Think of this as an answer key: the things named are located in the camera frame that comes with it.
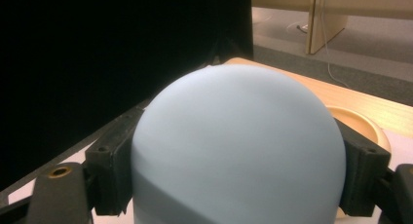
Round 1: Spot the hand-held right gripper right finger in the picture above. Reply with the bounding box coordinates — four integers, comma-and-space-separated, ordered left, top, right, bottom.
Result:
334, 117, 393, 218

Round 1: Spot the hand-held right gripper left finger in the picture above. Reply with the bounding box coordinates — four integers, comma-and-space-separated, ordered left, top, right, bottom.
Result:
85, 106, 145, 217

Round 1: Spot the light blue rice paddle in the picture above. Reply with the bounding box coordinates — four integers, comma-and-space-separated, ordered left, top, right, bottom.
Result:
131, 63, 348, 224

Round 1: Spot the white table mat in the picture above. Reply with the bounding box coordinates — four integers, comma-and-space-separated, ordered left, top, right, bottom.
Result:
7, 129, 413, 224

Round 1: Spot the black curtain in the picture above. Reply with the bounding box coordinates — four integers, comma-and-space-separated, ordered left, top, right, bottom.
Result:
0, 0, 255, 193

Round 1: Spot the beige wooden desk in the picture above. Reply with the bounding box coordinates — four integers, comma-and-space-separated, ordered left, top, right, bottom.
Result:
251, 0, 413, 56

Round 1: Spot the long white floor cable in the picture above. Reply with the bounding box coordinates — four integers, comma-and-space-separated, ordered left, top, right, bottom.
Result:
319, 8, 351, 90

